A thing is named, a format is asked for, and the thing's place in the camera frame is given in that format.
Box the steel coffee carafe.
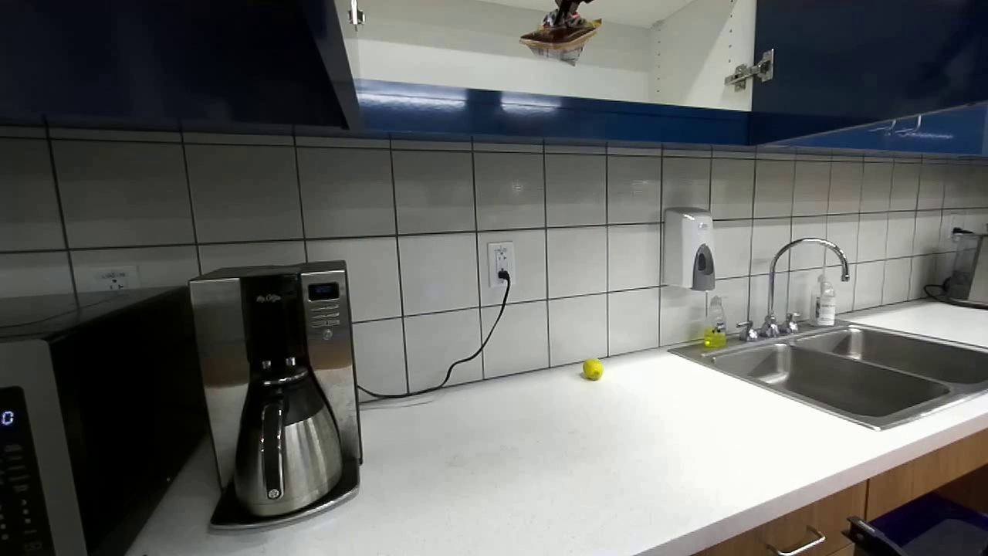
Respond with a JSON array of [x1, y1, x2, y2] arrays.
[[232, 359, 344, 518]]

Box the black power cord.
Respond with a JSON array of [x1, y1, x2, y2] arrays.
[[356, 268, 516, 405]]

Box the fritos snack pack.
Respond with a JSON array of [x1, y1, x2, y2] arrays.
[[523, 0, 602, 66]]

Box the small white bottle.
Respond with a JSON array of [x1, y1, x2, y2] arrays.
[[815, 275, 836, 329]]

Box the black microwave oven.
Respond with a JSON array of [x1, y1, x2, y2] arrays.
[[0, 288, 206, 556]]

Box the dark appliance far right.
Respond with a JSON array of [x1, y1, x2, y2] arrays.
[[922, 226, 988, 310]]

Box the stainless steel sink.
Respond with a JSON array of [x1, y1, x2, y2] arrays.
[[686, 325, 988, 431]]

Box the yellow lemon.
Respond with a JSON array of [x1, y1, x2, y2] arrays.
[[580, 359, 605, 383]]

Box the white soap dispenser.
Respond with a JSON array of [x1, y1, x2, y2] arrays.
[[665, 211, 718, 292]]

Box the blue chair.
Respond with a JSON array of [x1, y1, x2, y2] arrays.
[[845, 495, 988, 556]]

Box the blue upper cabinet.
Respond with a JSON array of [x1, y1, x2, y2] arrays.
[[0, 0, 988, 161]]

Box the yellow dish soap bottle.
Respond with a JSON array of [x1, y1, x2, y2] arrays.
[[698, 298, 729, 348]]

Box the blue cabinet door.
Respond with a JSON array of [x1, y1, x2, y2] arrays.
[[0, 0, 359, 131]]

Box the wooden lower cabinet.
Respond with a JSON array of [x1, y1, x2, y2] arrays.
[[698, 433, 988, 556]]

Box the black coffee maker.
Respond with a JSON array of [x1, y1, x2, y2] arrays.
[[189, 261, 364, 527]]

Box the chrome sink faucet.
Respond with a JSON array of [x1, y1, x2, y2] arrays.
[[740, 235, 853, 341]]

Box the white wall outlet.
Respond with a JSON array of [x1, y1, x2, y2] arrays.
[[487, 244, 516, 288]]

